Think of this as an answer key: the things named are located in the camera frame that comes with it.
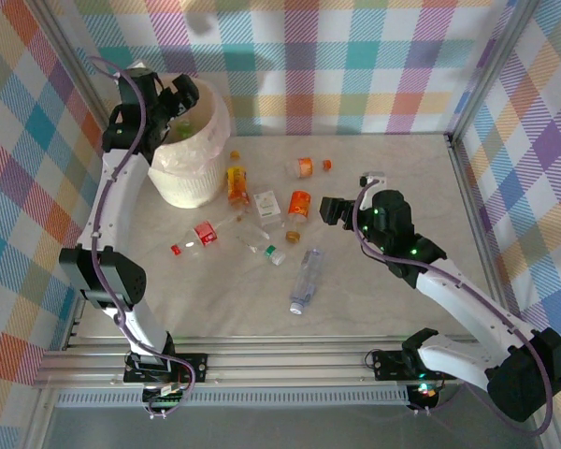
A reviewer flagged orange label gold cap bottle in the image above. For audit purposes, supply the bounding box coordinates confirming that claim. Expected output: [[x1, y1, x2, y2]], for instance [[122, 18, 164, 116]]
[[284, 189, 314, 244]]

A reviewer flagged small orange label bottle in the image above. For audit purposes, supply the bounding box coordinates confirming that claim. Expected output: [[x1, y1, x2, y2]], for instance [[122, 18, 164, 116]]
[[285, 157, 334, 180]]

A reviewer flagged clear water bottle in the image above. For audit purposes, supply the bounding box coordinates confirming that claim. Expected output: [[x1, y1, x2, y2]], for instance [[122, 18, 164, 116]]
[[288, 247, 327, 315]]

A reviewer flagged white label square bottle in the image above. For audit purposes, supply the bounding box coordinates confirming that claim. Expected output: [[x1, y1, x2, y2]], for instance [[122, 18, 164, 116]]
[[253, 186, 282, 230]]

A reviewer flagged clear bottle green white cap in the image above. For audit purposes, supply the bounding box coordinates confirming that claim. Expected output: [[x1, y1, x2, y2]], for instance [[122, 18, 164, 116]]
[[236, 228, 287, 267]]

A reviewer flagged clear plastic bin liner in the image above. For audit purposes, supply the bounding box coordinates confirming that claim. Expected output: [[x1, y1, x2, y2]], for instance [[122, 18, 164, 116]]
[[151, 79, 233, 177]]

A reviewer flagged white plastic waste bin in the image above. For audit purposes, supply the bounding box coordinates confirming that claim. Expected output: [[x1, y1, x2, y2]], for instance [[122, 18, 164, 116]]
[[148, 79, 233, 210]]

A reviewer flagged orange juice bottle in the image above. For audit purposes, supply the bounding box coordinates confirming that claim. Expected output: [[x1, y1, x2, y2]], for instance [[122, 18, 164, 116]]
[[224, 149, 252, 210]]

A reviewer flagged checkered cloth backdrop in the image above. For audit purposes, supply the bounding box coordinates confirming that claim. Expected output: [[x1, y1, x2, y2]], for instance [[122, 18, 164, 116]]
[[41, 0, 515, 138], [453, 0, 561, 449], [0, 0, 122, 449]]

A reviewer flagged red label clear bottle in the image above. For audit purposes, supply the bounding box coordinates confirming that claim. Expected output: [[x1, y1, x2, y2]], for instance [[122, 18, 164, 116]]
[[169, 210, 250, 257]]

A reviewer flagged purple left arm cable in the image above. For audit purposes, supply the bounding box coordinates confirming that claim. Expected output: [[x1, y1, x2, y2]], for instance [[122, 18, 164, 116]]
[[88, 55, 197, 413]]

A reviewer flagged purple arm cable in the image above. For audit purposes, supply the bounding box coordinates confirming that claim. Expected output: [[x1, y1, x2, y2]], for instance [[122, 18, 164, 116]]
[[352, 176, 555, 439], [88, 55, 197, 413]]

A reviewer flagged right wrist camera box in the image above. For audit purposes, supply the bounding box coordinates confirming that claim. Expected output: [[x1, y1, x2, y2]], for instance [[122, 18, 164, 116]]
[[358, 170, 387, 211]]

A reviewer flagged aluminium table side rail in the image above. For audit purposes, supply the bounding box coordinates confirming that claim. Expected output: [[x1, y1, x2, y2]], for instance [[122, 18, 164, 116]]
[[446, 135, 520, 347]]

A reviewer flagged aluminium frame post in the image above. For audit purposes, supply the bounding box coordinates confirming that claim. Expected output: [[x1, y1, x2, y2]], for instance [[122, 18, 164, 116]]
[[36, 0, 126, 155], [446, 0, 543, 147]]

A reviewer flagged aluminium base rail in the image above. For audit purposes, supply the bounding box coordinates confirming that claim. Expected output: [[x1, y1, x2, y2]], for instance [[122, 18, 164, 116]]
[[32, 334, 551, 390]]

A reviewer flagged controller board with wires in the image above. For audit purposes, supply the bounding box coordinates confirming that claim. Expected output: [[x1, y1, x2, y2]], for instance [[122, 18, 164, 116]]
[[409, 381, 443, 415], [142, 383, 193, 421]]

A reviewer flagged grey slotted cable duct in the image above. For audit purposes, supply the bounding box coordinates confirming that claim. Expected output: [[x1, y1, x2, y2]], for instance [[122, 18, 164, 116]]
[[53, 390, 412, 409]]

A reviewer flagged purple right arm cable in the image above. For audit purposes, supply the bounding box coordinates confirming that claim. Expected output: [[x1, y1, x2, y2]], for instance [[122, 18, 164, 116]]
[[352, 176, 555, 439]]

